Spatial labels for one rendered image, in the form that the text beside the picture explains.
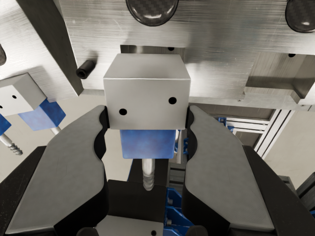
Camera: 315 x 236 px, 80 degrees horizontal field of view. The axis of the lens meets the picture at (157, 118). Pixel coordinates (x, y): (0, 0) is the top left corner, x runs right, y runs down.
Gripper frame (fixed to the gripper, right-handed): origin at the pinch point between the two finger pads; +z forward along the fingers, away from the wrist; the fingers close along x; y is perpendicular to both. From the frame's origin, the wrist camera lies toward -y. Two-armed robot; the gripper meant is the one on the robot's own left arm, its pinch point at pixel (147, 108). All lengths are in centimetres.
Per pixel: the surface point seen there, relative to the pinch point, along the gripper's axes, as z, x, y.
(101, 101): 109, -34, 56
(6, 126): 14.5, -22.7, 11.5
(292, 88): 5.4, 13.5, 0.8
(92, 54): 5.9, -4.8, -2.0
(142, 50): 8.1, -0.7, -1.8
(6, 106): 9.5, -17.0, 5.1
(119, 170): 120, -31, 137
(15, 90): 8.8, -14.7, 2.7
